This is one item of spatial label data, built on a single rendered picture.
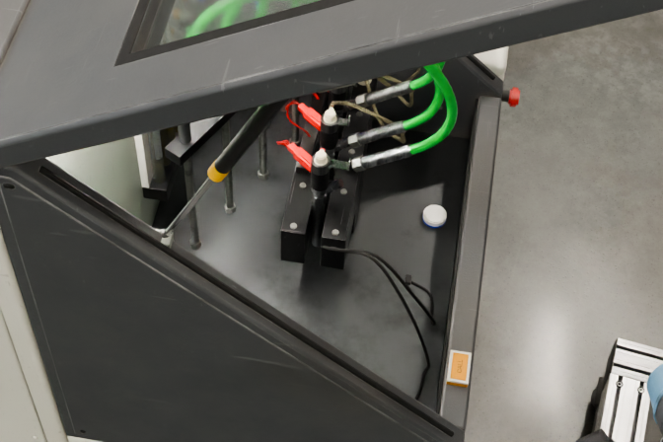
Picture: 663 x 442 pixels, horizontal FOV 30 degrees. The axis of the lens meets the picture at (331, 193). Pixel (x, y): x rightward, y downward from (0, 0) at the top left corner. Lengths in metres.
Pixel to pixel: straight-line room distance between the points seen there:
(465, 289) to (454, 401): 0.19
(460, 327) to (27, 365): 0.61
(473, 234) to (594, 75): 1.63
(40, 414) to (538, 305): 1.47
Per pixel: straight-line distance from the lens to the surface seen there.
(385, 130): 1.81
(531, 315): 2.96
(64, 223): 1.40
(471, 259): 1.87
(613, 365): 2.68
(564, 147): 3.28
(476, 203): 1.93
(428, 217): 2.03
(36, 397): 1.81
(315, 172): 1.77
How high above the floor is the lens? 2.48
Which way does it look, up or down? 53 degrees down
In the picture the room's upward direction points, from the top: 3 degrees clockwise
